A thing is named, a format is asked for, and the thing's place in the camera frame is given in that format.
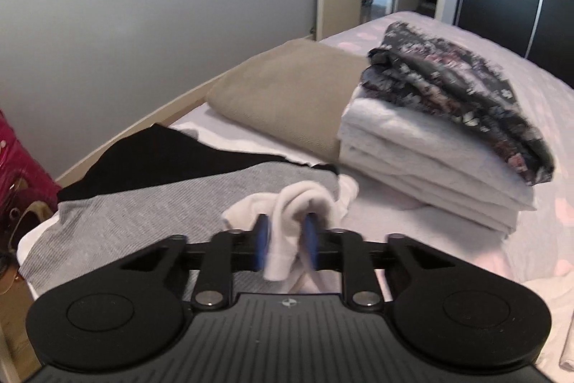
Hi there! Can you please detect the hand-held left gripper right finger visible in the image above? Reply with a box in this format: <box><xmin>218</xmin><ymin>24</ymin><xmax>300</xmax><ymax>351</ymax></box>
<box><xmin>302</xmin><ymin>212</ymin><xmax>449</xmax><ymax>312</ymax></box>

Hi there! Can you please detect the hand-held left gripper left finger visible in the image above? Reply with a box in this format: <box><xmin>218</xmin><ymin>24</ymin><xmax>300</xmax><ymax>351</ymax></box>
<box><xmin>121</xmin><ymin>215</ymin><xmax>272</xmax><ymax>312</ymax></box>

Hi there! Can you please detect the white sock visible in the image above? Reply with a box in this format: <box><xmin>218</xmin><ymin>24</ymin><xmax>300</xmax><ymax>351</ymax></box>
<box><xmin>222</xmin><ymin>180</ymin><xmax>359</xmax><ymax>282</ymax></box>

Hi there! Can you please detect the stack of white folded clothes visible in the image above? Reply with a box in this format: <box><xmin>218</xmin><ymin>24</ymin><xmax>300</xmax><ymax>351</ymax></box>
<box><xmin>336</xmin><ymin>96</ymin><xmax>539</xmax><ymax>231</ymax></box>

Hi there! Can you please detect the grey shirt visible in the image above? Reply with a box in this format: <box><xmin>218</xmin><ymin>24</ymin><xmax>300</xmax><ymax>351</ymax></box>
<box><xmin>18</xmin><ymin>161</ymin><xmax>342</xmax><ymax>298</ymax></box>

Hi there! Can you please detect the black garment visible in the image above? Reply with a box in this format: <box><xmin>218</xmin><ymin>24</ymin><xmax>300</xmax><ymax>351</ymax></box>
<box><xmin>56</xmin><ymin>123</ymin><xmax>339</xmax><ymax>202</ymax></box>

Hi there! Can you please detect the beige folded cloth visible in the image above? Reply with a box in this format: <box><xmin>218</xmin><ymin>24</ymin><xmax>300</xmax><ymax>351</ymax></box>
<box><xmin>205</xmin><ymin>39</ymin><xmax>373</xmax><ymax>162</ymax></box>

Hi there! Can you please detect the dark floral folded garment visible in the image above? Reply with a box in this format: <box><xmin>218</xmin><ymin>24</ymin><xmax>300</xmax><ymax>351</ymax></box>
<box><xmin>361</xmin><ymin>20</ymin><xmax>557</xmax><ymax>187</ymax></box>

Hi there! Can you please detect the magenta bag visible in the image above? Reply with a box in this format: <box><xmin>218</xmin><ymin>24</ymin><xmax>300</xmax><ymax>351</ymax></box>
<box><xmin>0</xmin><ymin>108</ymin><xmax>62</xmax><ymax>231</ymax></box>

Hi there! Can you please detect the grey pink-dotted bed sheet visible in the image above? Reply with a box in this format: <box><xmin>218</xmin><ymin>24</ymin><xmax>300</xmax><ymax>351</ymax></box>
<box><xmin>18</xmin><ymin>10</ymin><xmax>574</xmax><ymax>371</ymax></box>

